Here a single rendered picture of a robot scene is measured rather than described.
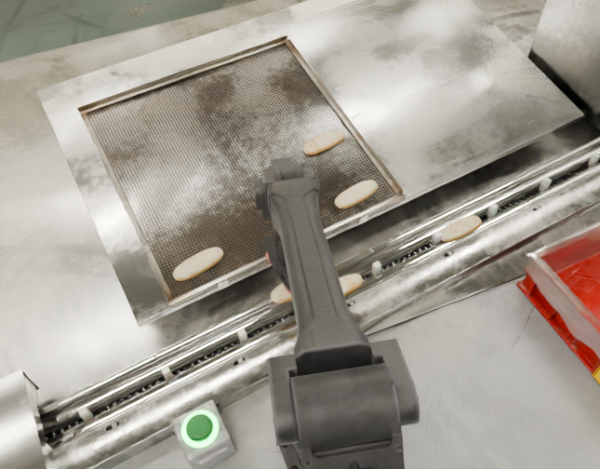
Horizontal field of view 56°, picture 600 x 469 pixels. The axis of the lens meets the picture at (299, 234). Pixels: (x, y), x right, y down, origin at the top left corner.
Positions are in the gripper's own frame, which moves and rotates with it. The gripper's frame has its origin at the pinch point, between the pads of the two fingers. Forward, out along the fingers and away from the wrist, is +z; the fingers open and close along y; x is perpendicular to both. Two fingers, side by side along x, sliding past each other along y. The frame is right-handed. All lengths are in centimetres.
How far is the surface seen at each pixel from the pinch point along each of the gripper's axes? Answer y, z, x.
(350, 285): -1.0, 7.0, -10.4
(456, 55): 37, 0, -63
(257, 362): -6.2, 6.7, 11.2
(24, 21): 289, 94, 23
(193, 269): 13.7, 2.4, 13.8
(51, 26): 275, 94, 11
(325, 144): 27.1, 0.1, -21.7
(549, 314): -23.3, 8.4, -38.0
